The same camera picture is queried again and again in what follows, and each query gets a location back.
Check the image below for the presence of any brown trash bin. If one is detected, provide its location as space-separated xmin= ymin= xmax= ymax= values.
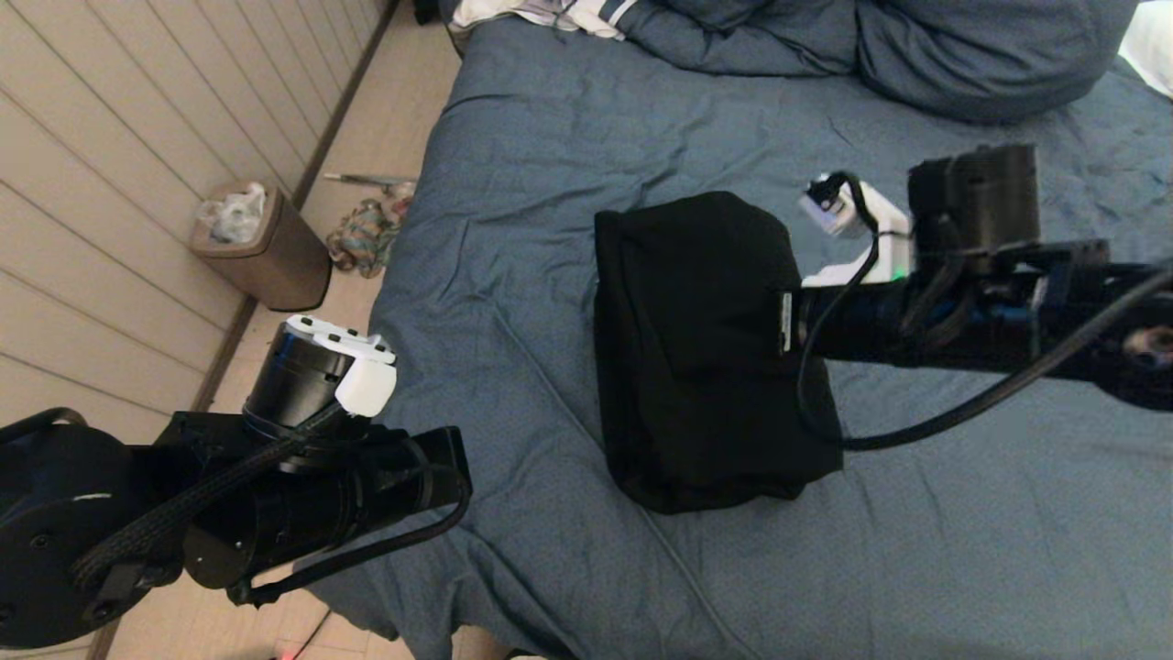
xmin=190 ymin=181 xmax=333 ymax=313

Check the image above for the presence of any clear plastic bin bag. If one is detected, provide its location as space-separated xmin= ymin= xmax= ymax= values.
xmin=198 ymin=183 xmax=269 ymax=247

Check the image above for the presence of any white pillow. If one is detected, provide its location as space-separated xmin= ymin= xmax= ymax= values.
xmin=1120 ymin=0 xmax=1173 ymax=100

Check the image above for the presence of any white striped garment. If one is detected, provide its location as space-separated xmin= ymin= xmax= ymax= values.
xmin=449 ymin=0 xmax=642 ymax=43

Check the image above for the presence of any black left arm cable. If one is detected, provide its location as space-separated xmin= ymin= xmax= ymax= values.
xmin=69 ymin=403 xmax=474 ymax=610

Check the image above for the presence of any floor cable with red light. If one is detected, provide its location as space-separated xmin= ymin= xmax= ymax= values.
xmin=275 ymin=612 xmax=329 ymax=660

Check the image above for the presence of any multicoloured cloth bundle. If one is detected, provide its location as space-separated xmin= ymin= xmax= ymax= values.
xmin=327 ymin=197 xmax=409 ymax=280

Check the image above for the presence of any thin grey rod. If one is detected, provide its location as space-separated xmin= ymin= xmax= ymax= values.
xmin=323 ymin=171 xmax=418 ymax=188

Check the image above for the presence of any black hoodie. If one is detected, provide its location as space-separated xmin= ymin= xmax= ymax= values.
xmin=593 ymin=191 xmax=845 ymax=515

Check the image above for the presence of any blue bed cover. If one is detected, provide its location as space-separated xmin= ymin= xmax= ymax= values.
xmin=293 ymin=18 xmax=1173 ymax=660

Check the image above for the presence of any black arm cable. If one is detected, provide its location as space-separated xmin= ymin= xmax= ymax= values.
xmin=795 ymin=171 xmax=1173 ymax=453
xmin=69 ymin=403 xmax=474 ymax=610

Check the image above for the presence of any bunched blue duvet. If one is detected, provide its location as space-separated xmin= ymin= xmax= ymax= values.
xmin=619 ymin=0 xmax=1142 ymax=127

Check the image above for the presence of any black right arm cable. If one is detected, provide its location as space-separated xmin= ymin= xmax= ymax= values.
xmin=795 ymin=171 xmax=1173 ymax=453

